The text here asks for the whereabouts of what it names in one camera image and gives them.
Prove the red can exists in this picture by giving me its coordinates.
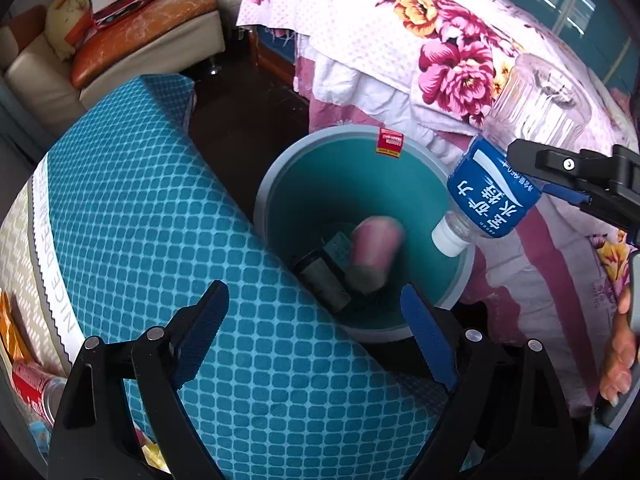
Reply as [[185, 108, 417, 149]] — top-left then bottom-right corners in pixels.
[[11, 360, 68, 428]]

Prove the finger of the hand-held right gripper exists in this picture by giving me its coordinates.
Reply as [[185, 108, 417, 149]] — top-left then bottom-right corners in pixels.
[[506, 139, 619, 207]]

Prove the orange snack packet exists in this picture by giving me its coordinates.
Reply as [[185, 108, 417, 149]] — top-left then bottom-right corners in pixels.
[[0, 287, 33, 367]]

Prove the black box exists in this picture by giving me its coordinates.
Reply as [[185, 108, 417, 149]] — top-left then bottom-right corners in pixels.
[[291, 232, 354, 314]]

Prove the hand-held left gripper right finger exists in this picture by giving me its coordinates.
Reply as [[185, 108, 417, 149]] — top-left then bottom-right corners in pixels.
[[400, 282, 581, 480]]

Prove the orange seat cushion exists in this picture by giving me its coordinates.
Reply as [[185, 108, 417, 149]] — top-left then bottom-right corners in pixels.
[[70, 0, 219, 89]]

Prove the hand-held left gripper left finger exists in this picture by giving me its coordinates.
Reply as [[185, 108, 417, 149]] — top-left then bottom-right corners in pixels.
[[47, 280, 231, 480]]

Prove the cream leather sofa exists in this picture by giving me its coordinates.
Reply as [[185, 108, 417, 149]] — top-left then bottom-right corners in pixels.
[[0, 0, 226, 123]]

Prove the teal framed window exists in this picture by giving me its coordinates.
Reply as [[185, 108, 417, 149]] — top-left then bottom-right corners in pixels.
[[510, 0, 640, 96]]

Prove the red sticker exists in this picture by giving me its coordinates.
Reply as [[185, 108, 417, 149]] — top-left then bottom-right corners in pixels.
[[376, 128, 405, 157]]

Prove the pale yellow pillow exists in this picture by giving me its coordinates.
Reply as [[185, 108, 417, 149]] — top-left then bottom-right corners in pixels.
[[45, 0, 94, 62]]

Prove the wooden bed frame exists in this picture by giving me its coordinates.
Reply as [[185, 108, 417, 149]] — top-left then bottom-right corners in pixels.
[[249, 25, 301, 86]]

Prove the teal plastic bin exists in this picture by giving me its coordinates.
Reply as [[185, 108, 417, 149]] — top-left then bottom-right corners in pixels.
[[252, 127, 476, 345]]

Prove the teal patterned tablecloth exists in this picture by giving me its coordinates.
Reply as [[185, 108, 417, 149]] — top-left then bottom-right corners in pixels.
[[0, 74, 451, 480]]

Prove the floral pink blanket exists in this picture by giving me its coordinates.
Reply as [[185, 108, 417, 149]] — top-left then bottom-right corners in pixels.
[[236, 0, 640, 421]]

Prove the pink can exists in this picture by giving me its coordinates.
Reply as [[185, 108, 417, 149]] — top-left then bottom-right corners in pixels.
[[348, 216, 405, 295]]

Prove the person's right hand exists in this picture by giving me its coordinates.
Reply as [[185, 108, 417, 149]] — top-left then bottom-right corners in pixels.
[[597, 289, 640, 407]]

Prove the clear plastic bottle blue label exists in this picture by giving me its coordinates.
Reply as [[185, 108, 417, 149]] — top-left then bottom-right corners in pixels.
[[431, 52, 593, 259]]

